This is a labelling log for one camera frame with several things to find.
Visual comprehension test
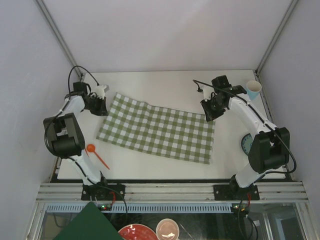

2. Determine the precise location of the green white checkered cloth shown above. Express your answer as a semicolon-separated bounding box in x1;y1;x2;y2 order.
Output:
96;93;215;165

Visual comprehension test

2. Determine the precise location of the blue patterned plate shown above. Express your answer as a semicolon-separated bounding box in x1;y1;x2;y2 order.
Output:
240;133;253;156

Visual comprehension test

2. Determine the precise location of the red plate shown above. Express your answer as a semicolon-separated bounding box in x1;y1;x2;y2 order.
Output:
118;223;158;240

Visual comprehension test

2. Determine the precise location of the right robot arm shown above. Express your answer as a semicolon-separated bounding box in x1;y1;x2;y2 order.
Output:
194;75;295;200

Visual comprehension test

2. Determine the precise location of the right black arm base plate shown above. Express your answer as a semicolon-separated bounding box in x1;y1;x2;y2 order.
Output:
213;184;260;201

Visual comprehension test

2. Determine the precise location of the aluminium frame rail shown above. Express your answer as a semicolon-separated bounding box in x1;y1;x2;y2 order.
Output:
36;182;309;203

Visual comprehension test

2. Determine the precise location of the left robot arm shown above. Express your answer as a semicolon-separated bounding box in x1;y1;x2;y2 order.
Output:
43;82;110;200

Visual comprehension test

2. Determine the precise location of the pink bowl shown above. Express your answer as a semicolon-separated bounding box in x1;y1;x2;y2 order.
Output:
155;218;180;240

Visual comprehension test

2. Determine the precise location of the green board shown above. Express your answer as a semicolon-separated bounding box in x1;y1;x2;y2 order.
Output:
54;202;123;240

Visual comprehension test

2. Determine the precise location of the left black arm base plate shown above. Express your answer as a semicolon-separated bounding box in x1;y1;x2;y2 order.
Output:
81;184;126;201

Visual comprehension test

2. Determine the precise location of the light blue mug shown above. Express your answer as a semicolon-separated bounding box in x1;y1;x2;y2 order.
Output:
246;80;262;101

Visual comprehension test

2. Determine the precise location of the perforated grey cable tray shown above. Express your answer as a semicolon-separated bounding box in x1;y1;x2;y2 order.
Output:
45;202;233;214

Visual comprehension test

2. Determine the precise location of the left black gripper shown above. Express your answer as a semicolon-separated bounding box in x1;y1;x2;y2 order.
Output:
83;95;109;117

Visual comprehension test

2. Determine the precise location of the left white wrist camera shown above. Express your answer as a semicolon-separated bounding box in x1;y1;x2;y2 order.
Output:
94;84;110;99

